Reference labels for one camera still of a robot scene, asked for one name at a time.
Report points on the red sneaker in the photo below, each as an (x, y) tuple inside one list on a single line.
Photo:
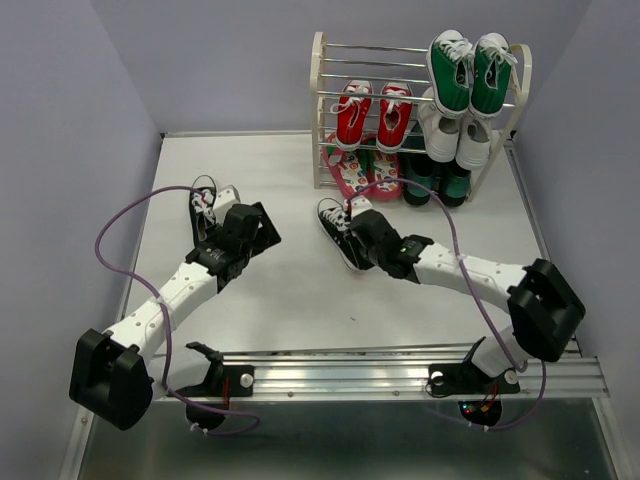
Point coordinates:
[(395, 112), (351, 111)]

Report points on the left green sneaker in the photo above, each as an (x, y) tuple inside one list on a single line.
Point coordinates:
[(448, 59)]

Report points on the pink patterned sandal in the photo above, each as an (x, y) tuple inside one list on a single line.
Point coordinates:
[(347, 168), (383, 170)]

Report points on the cream metal shoe shelf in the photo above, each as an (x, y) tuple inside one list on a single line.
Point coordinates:
[(333, 65)]

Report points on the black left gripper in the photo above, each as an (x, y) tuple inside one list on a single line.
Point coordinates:
[(266, 235)]

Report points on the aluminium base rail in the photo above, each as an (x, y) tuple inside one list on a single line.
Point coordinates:
[(401, 374)]

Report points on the right dark green shoe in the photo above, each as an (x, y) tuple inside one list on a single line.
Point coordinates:
[(454, 184)]

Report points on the white shoe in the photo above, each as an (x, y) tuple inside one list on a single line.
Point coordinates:
[(474, 143), (441, 133)]

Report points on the right green sneaker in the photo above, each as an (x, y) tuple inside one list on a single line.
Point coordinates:
[(493, 62)]

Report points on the dark green shoe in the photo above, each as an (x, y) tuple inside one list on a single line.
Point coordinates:
[(454, 184), (422, 173)]

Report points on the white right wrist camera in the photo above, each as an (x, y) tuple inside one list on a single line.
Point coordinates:
[(359, 205)]

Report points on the black sneaker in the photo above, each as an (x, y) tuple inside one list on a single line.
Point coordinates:
[(334, 221), (200, 207)]

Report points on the right white shoe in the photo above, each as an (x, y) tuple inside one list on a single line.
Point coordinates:
[(474, 143)]

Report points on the left white shoe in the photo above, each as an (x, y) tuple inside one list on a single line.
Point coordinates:
[(441, 133)]

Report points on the left dark green shoe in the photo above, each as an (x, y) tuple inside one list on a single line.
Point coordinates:
[(422, 173)]

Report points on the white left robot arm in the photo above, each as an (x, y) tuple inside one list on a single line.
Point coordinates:
[(118, 373)]

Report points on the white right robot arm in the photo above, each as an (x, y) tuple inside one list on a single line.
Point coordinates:
[(543, 308)]

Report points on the green sneaker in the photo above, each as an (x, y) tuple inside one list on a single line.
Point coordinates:
[(493, 62), (448, 59)]

